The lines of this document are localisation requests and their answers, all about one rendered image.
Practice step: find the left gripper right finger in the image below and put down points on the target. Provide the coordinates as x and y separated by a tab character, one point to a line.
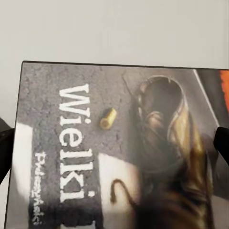
221	141

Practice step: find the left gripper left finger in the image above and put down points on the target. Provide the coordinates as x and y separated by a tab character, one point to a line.
6	143

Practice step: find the hardback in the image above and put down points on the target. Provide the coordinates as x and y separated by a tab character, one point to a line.
113	146

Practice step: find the bed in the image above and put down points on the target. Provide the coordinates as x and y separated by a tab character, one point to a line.
173	33

